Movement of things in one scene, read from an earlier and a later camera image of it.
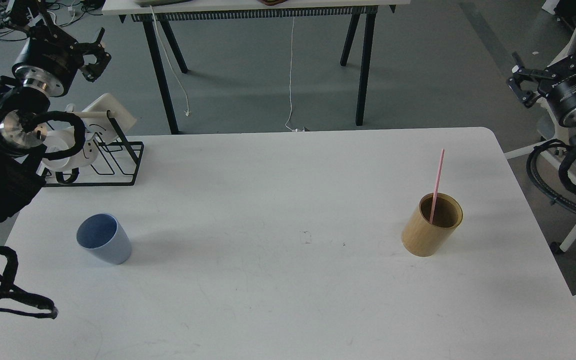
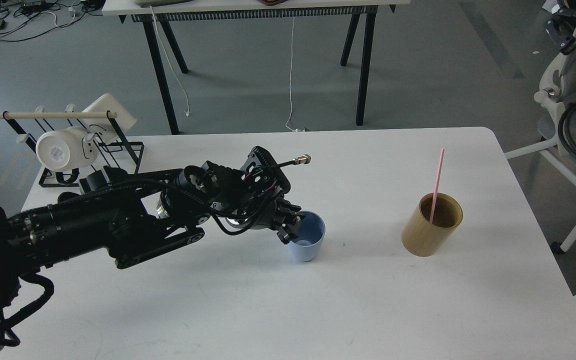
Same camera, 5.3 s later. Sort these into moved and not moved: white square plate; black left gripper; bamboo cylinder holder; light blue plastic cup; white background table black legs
Moved: black left gripper; light blue plastic cup
Not moved: bamboo cylinder holder; white background table black legs; white square plate
